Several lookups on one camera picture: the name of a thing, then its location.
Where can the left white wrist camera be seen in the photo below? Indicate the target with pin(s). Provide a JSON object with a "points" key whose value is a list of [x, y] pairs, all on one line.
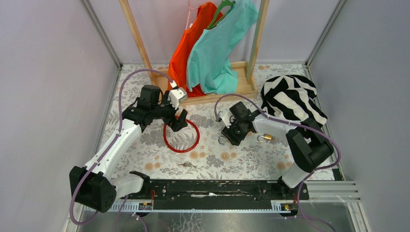
{"points": [[176, 95]]}

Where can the pink clothes hanger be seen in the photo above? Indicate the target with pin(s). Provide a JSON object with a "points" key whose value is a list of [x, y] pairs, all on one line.
{"points": [[192, 12]]}

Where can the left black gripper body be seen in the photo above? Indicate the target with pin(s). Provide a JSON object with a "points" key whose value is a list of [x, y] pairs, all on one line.
{"points": [[166, 113]]}

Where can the green clothes hanger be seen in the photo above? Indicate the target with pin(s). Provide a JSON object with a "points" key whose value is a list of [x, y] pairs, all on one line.
{"points": [[219, 16]]}

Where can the black white striped cloth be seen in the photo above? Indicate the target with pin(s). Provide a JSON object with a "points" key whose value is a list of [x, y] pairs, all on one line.
{"points": [[292, 97]]}

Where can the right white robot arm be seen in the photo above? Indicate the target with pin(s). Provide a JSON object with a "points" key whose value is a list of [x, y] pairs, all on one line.
{"points": [[308, 144]]}

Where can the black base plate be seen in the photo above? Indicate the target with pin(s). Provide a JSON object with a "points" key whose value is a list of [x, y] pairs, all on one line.
{"points": [[242, 195]]}

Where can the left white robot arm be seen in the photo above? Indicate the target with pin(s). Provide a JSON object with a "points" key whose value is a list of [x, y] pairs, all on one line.
{"points": [[92, 185]]}

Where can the teal shirt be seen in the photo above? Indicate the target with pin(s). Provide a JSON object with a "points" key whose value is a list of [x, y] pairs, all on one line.
{"points": [[208, 63]]}

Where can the floral table mat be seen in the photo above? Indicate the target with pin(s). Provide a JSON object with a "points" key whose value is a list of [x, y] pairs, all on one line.
{"points": [[159, 151]]}

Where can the orange shirt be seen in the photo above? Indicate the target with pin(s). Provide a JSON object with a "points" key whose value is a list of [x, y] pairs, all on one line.
{"points": [[177, 69]]}

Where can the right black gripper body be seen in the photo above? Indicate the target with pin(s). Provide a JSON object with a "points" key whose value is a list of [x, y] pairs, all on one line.
{"points": [[235, 130]]}

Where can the large brass padlock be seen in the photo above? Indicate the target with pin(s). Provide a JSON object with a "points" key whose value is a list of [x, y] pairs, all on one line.
{"points": [[223, 140]]}

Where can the white slotted cable duct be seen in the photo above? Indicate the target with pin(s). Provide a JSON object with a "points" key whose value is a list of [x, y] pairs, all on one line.
{"points": [[131, 206]]}

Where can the wooden clothes rack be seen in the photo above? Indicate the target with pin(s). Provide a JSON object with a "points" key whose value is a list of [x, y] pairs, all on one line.
{"points": [[247, 85]]}

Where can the small brass padlock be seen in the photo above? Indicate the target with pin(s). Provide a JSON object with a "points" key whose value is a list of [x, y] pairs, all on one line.
{"points": [[265, 138]]}

